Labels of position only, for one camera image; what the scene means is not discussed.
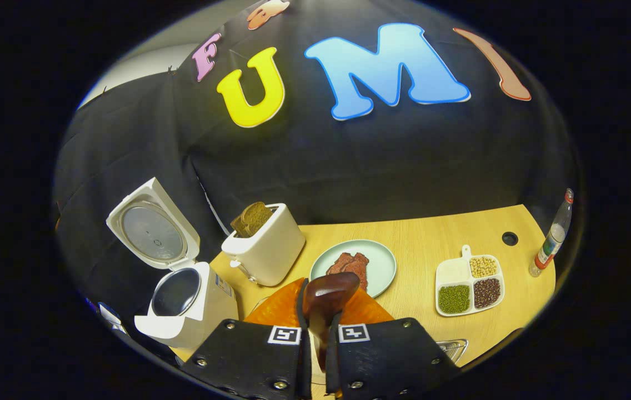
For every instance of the black backdrop cloth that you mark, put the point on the black backdrop cloth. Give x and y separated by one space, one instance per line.
349 166

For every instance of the green mung beans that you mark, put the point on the green mung beans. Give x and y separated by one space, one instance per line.
454 299

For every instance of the white divided dish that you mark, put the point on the white divided dish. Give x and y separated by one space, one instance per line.
451 272

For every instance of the clear bottle with red cap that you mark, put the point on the clear bottle with red cap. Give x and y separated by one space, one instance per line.
553 236

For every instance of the brown bread slices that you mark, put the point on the brown bread slices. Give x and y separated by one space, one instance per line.
251 218

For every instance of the light green round plate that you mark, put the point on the light green round plate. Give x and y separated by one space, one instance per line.
379 261

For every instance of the dark red beans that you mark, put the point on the dark red beans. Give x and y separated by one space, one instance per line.
486 293

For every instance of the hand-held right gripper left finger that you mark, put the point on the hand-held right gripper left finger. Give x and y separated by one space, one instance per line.
249 355

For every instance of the yellow soybeans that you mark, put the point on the yellow soybeans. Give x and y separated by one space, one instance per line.
483 266

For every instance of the white rice cooker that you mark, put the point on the white rice cooker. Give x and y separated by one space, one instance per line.
210 311

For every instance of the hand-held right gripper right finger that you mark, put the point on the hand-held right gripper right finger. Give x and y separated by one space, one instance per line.
387 355

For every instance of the brown wooden spoon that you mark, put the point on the brown wooden spoon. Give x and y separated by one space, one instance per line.
329 291

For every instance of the white toaster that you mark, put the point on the white toaster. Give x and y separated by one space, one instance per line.
271 250

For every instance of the black desk grommet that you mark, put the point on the black desk grommet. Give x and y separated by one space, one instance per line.
510 239

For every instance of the brown meat slices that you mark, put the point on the brown meat slices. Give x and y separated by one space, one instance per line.
351 264

